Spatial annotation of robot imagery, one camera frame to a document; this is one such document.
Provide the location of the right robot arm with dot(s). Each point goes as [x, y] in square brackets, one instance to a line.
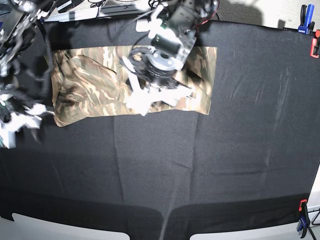
[18, 109]

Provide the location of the red clamp far right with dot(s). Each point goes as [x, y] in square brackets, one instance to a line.
[315, 45]

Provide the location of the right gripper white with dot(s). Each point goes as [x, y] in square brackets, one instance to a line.
[31, 118]

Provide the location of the black table cloth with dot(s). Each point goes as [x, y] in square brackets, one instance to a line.
[173, 174]

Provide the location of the blue clamp far right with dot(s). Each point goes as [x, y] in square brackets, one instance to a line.
[306, 24]

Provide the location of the orange blue clamp right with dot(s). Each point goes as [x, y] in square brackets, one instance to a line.
[304, 221]

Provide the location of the camouflage t-shirt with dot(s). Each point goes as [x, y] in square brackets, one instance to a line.
[90, 82]

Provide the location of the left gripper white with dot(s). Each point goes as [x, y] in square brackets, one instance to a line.
[141, 100]

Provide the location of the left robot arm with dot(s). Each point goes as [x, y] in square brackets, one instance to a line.
[151, 70]

